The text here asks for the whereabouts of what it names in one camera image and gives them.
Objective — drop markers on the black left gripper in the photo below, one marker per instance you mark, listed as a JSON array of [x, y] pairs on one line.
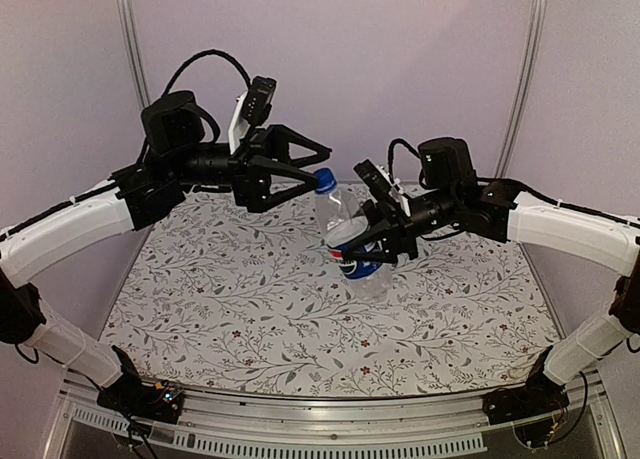
[[252, 182]]

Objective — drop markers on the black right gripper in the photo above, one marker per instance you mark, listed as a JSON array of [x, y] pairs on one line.
[[400, 236]]

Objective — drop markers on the Pepsi bottle with blue label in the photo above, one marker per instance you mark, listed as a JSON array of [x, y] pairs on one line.
[[368, 280]]

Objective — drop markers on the blue bottle cap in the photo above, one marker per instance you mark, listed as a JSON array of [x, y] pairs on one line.
[[326, 181]]

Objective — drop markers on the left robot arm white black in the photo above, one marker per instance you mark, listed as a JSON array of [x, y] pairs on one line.
[[184, 154]]

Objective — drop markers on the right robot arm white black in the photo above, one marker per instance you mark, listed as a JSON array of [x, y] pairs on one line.
[[507, 210]]

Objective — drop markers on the floral patterned table mat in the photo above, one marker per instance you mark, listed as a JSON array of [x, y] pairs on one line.
[[223, 298]]

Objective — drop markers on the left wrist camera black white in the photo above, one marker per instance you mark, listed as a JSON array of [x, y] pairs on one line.
[[252, 109]]

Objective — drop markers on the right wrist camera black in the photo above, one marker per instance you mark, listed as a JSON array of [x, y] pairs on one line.
[[377, 181]]

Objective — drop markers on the aluminium slotted front rail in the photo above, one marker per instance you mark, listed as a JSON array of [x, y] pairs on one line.
[[228, 424]]

